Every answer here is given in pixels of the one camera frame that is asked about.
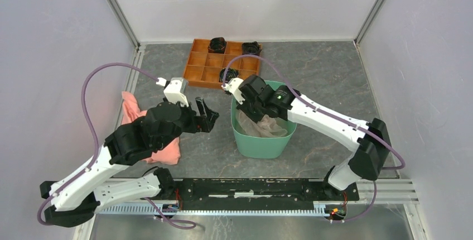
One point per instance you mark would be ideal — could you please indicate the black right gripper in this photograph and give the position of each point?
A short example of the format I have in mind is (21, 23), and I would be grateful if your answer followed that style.
(244, 108)

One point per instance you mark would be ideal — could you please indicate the orange wooden compartment tray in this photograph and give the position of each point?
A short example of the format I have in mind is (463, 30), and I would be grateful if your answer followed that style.
(203, 68)

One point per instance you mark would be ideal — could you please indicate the black rolled bag back left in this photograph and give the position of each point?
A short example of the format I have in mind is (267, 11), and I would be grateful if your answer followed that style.
(217, 45)

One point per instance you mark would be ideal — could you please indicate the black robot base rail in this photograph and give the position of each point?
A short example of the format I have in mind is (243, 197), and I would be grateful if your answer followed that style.
(248, 194)

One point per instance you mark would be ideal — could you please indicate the translucent pink trash bag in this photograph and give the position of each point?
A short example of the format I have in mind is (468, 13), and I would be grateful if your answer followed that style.
(268, 127)

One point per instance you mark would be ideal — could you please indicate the green plastic trash bin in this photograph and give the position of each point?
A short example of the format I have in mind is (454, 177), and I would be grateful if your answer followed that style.
(267, 148)

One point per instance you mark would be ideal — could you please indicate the white slotted cable duct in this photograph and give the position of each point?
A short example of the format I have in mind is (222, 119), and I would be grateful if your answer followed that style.
(171, 209)

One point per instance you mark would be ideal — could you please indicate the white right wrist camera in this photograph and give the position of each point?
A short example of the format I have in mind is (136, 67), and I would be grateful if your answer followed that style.
(232, 87)

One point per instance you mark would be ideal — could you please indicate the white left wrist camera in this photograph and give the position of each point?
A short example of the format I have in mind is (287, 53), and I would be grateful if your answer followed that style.
(174, 90)

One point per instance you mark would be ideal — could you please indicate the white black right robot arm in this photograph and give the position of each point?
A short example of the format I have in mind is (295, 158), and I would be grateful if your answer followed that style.
(367, 141)

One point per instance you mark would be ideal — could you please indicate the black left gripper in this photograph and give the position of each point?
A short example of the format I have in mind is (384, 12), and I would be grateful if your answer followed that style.
(205, 123)

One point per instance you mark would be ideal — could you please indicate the black rolled bag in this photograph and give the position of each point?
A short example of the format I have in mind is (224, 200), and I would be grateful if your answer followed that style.
(251, 48)
(217, 45)

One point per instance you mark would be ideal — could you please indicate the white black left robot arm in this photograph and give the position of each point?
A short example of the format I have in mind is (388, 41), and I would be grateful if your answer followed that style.
(78, 197)

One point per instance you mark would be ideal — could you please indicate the black rolled bag back right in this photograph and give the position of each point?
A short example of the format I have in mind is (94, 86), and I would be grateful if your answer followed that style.
(251, 48)

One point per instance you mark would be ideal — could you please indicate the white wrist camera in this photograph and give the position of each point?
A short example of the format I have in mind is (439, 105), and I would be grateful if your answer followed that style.
(232, 87)
(174, 90)

